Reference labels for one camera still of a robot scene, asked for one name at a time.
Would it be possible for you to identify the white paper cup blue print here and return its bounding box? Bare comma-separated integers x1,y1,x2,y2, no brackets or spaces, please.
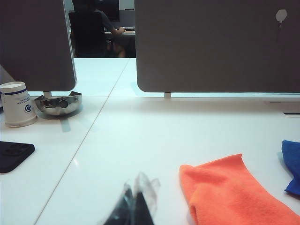
0,81,38,128

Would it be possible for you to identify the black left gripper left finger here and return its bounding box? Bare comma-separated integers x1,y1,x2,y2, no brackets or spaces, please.
103,179,136,225

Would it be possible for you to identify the narrow grey desk divider panel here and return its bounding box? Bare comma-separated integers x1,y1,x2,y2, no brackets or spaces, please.
0,0,77,92

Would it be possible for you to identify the black office chair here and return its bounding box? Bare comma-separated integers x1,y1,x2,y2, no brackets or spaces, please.
68,11,106,57

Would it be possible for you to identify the white hexagonal adhesive hook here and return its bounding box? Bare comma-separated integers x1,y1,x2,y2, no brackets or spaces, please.
275,9,288,29

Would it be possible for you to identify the blue microfibre rag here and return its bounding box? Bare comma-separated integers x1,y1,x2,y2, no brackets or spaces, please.
281,140,300,195

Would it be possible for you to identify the person in grey shirt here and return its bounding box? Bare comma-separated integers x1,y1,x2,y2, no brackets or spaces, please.
92,0,127,58

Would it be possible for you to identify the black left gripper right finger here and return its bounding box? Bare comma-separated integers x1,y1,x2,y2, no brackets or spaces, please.
130,172,162,225

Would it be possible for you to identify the wide grey desk divider panel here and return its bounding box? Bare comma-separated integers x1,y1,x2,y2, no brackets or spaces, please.
134,0,300,94

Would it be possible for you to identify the orange microfibre rag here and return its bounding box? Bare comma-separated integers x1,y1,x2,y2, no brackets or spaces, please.
179,153,300,225

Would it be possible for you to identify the stainless steel bowl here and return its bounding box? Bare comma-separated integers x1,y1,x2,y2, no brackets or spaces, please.
34,91,83,116

